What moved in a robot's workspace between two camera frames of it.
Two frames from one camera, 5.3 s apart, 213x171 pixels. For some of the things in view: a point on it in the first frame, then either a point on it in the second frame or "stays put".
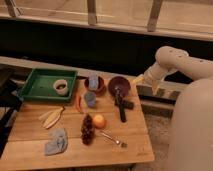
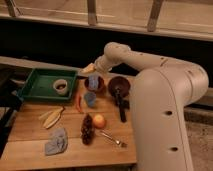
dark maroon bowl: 119,85 stays put
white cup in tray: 60,86 stays put
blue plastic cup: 90,98 stays put
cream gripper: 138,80 to 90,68
